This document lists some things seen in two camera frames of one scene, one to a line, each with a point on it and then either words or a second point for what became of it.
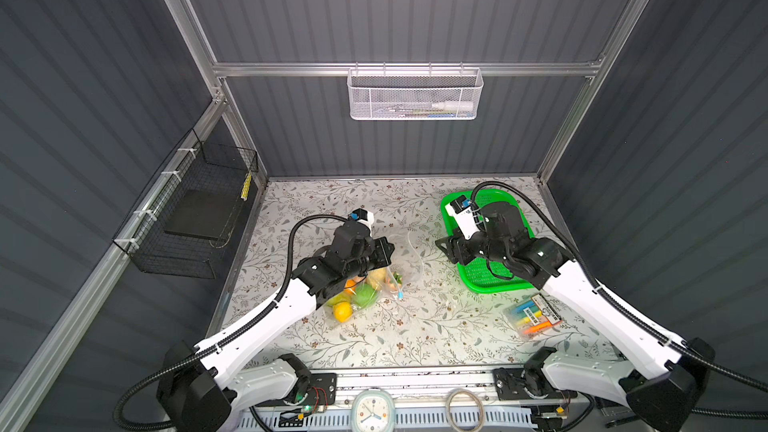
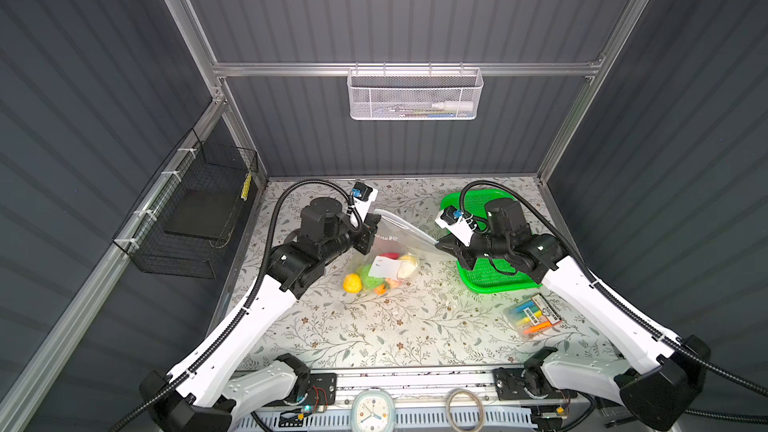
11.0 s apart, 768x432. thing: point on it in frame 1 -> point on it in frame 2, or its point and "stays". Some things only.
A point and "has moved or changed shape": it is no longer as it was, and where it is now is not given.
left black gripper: (382, 254) -> (363, 231)
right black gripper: (454, 245) stays
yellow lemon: (342, 311) -> (352, 283)
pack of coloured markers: (532, 316) stays
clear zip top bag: (369, 292) has moved or changed shape
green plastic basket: (474, 273) stays
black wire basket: (183, 230) stays
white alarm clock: (373, 410) stays
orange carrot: (350, 286) -> (382, 289)
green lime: (365, 295) -> (370, 282)
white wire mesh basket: (415, 93) stays
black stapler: (613, 415) stays
